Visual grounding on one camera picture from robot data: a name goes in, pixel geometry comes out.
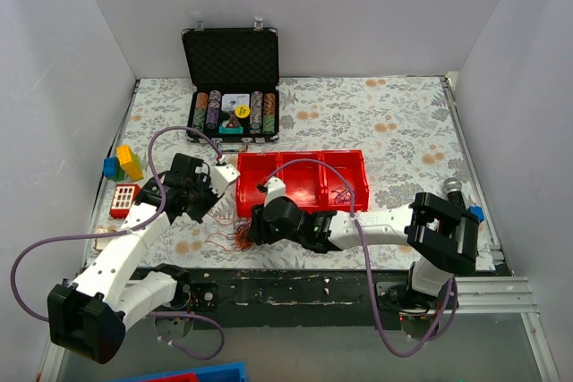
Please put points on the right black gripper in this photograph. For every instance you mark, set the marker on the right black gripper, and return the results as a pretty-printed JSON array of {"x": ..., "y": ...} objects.
[{"x": 258, "y": 226}]

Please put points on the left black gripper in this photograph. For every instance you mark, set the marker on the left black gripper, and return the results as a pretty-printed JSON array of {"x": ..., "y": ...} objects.
[{"x": 200, "y": 205}]

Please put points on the orange purple wire ball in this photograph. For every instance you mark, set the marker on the orange purple wire ball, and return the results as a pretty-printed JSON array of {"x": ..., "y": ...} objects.
[{"x": 234, "y": 237}]

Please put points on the red three-compartment bin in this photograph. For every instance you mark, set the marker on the red three-compartment bin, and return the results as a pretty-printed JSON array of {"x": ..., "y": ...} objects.
[{"x": 314, "y": 186}]

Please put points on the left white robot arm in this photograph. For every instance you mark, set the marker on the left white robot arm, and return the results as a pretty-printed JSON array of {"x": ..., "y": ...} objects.
[{"x": 91, "y": 315}]

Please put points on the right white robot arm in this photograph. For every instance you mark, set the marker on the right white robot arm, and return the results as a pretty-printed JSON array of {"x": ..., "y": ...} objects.
[{"x": 444, "y": 231}]

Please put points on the red white window brick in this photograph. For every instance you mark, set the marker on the red white window brick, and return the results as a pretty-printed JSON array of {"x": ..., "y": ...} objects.
[{"x": 123, "y": 199}]

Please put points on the yellow green blue brick stack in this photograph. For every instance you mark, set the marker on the yellow green blue brick stack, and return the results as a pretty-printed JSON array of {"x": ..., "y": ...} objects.
[{"x": 125, "y": 164}]

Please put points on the floral table mat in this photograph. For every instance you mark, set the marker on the floral table mat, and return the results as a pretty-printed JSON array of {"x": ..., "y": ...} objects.
[{"x": 403, "y": 126}]

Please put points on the black poker chip case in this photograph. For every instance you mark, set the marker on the black poker chip case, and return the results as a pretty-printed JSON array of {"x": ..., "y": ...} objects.
[{"x": 235, "y": 77}]

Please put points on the small white red toy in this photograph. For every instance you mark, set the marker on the small white red toy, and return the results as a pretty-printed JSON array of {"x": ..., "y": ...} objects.
[{"x": 101, "y": 243}]

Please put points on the blue plastic bin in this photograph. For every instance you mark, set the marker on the blue plastic bin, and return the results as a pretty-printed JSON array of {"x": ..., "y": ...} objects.
[{"x": 231, "y": 372}]

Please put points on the black microphone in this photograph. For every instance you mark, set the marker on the black microphone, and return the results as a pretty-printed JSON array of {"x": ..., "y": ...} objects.
[{"x": 452, "y": 189}]

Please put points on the small blue brick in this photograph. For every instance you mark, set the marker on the small blue brick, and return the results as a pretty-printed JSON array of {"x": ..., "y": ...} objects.
[{"x": 477, "y": 211}]

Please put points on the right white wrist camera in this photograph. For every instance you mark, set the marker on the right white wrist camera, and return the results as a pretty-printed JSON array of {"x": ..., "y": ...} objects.
[{"x": 272, "y": 189}]

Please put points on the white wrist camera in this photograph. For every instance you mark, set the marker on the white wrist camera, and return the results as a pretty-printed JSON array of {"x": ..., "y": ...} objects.
[
  {"x": 221, "y": 177},
  {"x": 272, "y": 189}
]

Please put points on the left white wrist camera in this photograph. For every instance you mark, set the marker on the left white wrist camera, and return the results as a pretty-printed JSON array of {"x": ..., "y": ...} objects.
[{"x": 221, "y": 177}]

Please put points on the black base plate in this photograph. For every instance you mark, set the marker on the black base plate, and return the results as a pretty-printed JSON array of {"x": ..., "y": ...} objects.
[{"x": 281, "y": 298}]

